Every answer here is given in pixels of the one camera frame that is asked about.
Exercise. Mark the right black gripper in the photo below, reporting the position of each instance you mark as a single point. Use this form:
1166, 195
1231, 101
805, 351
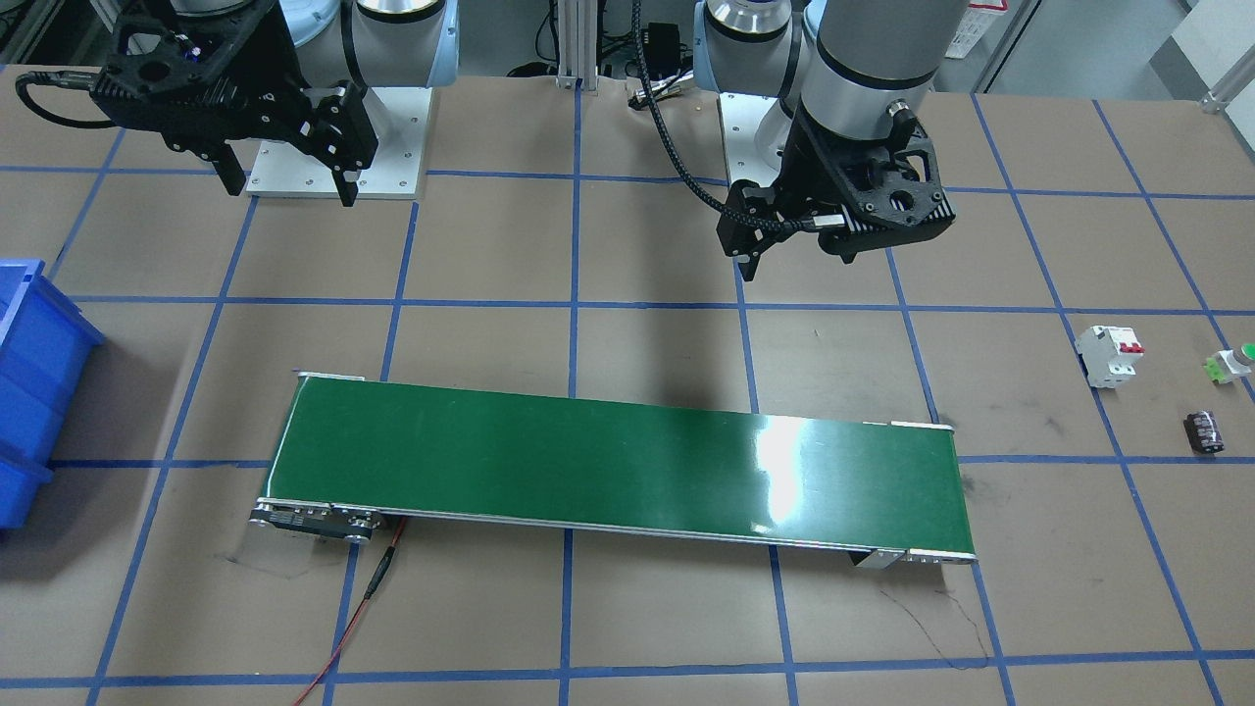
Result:
277, 71

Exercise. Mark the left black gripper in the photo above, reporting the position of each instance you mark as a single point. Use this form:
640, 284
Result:
810, 157

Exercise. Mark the black cylindrical capacitor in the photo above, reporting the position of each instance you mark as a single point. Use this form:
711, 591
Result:
1203, 433

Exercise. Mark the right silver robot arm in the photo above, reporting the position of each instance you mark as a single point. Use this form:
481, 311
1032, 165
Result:
373, 43

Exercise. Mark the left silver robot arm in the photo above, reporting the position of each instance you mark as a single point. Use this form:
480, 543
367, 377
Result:
844, 82

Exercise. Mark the black power adapter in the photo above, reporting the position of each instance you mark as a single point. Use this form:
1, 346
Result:
661, 47

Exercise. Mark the green conveyor belt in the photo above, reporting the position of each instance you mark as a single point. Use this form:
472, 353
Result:
353, 450

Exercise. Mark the blue plastic bin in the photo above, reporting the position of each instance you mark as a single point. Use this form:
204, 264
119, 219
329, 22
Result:
45, 341

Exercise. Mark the white red circuit breaker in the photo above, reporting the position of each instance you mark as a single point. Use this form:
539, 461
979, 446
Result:
1108, 355

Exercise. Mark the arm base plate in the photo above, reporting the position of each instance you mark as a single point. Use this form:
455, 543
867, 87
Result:
385, 133
755, 130

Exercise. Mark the aluminium frame post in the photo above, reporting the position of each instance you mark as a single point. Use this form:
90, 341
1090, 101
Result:
578, 38

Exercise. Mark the green push button switch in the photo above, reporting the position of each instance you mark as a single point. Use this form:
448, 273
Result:
1226, 366

